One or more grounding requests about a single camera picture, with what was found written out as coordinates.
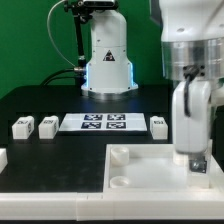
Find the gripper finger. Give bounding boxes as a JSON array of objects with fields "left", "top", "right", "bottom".
[{"left": 188, "top": 153, "right": 207, "bottom": 174}]

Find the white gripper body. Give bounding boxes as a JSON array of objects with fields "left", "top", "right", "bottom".
[{"left": 172, "top": 81, "right": 211, "bottom": 154}]

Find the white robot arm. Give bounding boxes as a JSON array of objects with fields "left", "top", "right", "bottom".
[{"left": 81, "top": 0, "right": 224, "bottom": 174}]

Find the white U-shaped obstacle fence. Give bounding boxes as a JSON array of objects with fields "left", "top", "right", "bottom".
[{"left": 0, "top": 147, "right": 224, "bottom": 222}]

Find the white sheet with fiducial markers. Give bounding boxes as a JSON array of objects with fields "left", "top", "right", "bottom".
[{"left": 59, "top": 113, "right": 147, "bottom": 132}]

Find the black cable bundle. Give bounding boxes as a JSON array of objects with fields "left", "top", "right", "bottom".
[{"left": 40, "top": 68, "right": 84, "bottom": 86}]

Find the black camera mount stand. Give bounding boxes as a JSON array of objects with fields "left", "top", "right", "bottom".
[{"left": 64, "top": 0, "right": 118, "bottom": 87}]

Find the grey cable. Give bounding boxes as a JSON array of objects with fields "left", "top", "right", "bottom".
[{"left": 46, "top": 0, "right": 81, "bottom": 69}]

